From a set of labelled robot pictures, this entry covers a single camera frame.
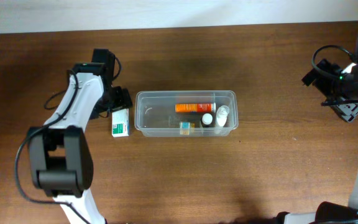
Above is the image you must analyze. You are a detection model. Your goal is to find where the dark bottle white cap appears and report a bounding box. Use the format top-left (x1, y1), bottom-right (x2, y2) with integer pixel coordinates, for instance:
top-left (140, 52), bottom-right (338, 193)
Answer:
top-left (200, 113), bottom-right (213, 128)

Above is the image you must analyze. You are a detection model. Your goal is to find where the orange effervescent tablet tube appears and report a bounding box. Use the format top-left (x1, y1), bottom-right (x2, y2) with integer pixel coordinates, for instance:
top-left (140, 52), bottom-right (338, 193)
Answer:
top-left (175, 103), bottom-right (216, 113)

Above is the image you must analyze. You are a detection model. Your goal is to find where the white spray bottle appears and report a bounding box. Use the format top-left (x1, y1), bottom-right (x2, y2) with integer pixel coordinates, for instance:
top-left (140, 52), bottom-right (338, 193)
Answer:
top-left (213, 105), bottom-right (230, 136)

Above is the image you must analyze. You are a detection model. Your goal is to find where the white green medicine box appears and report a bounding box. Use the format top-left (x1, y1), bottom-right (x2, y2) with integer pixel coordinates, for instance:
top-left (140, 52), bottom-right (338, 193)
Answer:
top-left (112, 108), bottom-right (129, 138)

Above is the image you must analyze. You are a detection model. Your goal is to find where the black camera cable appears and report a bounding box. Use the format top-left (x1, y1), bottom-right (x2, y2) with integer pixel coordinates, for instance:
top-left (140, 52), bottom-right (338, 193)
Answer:
top-left (311, 44), bottom-right (356, 80)
top-left (14, 57), bottom-right (122, 224)

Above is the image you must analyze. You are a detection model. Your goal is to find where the black right camera cable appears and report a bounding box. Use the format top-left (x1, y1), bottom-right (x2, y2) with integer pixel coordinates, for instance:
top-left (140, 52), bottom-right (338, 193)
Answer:
top-left (311, 44), bottom-right (356, 80)

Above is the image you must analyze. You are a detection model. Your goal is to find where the black left camera cable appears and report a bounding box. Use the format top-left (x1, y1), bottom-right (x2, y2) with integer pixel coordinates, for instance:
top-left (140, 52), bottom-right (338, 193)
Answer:
top-left (14, 57), bottom-right (122, 224)

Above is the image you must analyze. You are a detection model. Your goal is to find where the clear plastic container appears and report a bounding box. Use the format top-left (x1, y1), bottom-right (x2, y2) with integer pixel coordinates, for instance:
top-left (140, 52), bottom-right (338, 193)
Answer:
top-left (135, 90), bottom-right (239, 137)

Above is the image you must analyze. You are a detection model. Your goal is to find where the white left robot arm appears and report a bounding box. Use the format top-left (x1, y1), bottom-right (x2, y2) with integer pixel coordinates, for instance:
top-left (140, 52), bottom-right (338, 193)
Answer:
top-left (14, 49), bottom-right (132, 223)

